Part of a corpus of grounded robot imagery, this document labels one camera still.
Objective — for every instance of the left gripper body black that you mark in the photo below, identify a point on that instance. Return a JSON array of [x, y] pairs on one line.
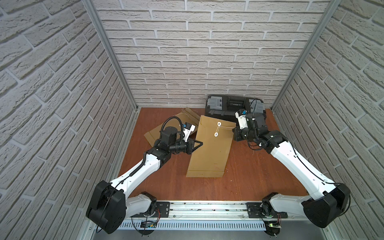
[[189, 146]]

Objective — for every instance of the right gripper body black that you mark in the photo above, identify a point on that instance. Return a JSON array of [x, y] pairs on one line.
[[240, 134]]

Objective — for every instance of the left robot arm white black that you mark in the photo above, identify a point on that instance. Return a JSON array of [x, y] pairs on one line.
[[171, 133]]

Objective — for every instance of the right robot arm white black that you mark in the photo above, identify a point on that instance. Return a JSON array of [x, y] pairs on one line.
[[326, 199]]

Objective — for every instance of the black grey plastic toolbox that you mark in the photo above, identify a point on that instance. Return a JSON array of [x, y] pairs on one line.
[[224, 107]]

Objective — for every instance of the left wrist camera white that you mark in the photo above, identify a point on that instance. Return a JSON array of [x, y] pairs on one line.
[[188, 129]]

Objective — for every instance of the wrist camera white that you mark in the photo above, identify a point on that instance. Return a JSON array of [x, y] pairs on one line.
[[188, 129], [241, 117]]

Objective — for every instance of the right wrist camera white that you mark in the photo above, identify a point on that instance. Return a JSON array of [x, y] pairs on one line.
[[241, 117]]

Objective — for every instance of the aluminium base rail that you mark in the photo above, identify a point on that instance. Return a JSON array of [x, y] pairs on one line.
[[207, 210]]

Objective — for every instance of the right aluminium corner post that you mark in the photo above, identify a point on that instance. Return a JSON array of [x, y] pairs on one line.
[[323, 22]]

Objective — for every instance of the aluminium corner post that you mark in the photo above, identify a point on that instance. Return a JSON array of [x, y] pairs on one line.
[[98, 24], [323, 22]]

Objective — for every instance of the left aluminium corner post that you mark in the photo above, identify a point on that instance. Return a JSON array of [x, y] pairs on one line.
[[98, 24]]

